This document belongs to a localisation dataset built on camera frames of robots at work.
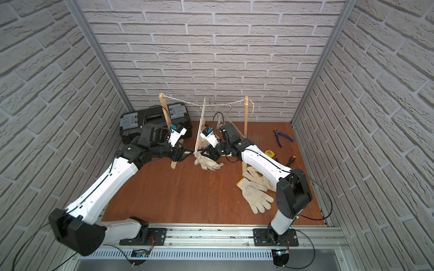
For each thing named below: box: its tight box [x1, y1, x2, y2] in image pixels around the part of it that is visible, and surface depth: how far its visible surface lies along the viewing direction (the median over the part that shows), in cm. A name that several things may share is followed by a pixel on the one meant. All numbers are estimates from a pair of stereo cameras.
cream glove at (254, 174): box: [241, 161, 277, 192], surface depth 93 cm
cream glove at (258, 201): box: [236, 177, 275, 214], surface depth 87 cm
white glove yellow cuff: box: [193, 150, 224, 171], surface depth 86 cm
